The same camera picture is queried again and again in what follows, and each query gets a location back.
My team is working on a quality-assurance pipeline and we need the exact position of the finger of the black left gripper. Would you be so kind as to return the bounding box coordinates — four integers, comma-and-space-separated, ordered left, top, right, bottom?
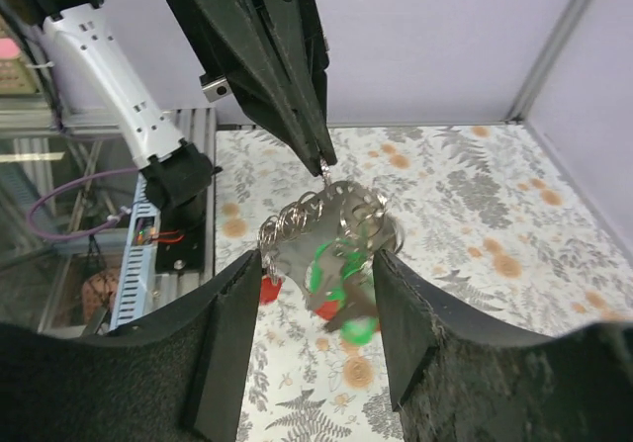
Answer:
166, 0, 321, 175
237, 0, 337, 168

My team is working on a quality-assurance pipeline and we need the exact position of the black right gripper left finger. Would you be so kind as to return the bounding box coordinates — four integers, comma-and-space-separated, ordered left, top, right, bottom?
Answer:
1, 250, 261, 441

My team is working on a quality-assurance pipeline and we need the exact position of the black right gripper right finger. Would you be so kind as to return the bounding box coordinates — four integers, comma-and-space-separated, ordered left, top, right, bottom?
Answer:
373, 252, 632, 441

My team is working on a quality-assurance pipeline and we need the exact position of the green key tag with key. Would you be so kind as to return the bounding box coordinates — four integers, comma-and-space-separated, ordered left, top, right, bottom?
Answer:
322, 282, 380, 346

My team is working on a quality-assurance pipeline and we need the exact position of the metal key holder red handle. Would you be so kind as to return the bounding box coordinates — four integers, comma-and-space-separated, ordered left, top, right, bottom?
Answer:
258, 181, 405, 312

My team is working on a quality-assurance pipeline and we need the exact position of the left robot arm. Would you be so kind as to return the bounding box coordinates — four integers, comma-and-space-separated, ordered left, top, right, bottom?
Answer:
7, 0, 336, 216

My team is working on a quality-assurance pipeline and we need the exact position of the white slotted cable duct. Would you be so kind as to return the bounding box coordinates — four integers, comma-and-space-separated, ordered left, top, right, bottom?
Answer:
110, 176, 159, 330

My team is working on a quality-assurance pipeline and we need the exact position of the aluminium front rail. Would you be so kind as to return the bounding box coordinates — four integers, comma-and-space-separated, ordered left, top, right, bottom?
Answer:
147, 108, 217, 310

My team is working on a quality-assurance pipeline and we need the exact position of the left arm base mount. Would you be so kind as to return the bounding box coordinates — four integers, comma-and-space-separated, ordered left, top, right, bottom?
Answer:
154, 203, 206, 274

